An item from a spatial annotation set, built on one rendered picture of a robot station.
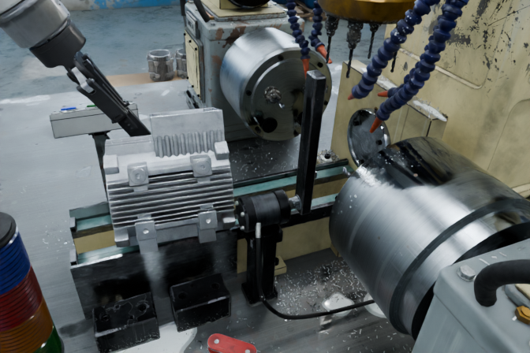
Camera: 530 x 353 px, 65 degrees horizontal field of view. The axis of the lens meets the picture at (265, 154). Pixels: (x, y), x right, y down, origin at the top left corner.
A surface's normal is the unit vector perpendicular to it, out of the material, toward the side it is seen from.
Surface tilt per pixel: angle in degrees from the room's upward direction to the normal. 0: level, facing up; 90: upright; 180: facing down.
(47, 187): 0
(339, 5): 90
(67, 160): 0
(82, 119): 68
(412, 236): 51
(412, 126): 90
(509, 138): 90
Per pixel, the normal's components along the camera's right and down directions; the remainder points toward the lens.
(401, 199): -0.56, -0.54
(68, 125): 0.36, 0.17
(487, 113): -0.93, 0.18
